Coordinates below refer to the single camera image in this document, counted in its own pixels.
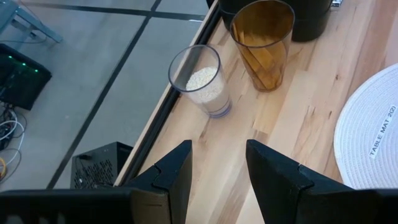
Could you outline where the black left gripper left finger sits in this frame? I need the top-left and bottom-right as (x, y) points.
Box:
(0, 139), (193, 224)

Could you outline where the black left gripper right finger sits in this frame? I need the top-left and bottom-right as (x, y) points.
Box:
(245, 139), (398, 224)

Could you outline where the black perforated computer box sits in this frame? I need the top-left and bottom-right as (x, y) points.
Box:
(69, 141), (134, 190)

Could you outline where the clear glass with white grains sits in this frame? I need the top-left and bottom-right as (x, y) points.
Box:
(167, 44), (233, 119)

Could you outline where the round white woven placemat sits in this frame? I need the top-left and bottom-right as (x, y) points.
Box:
(333, 63), (398, 190)

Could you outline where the amber plastic cup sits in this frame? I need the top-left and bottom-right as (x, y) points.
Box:
(229, 0), (296, 93)

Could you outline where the black four-slot toaster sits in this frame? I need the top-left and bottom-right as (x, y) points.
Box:
(217, 0), (334, 43)

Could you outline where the black device with green lights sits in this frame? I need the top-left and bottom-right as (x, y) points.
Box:
(0, 43), (53, 111)

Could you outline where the grey metal bench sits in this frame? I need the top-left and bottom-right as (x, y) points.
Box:
(0, 0), (64, 44)

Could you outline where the white floor cable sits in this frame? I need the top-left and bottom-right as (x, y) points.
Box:
(0, 104), (28, 184)

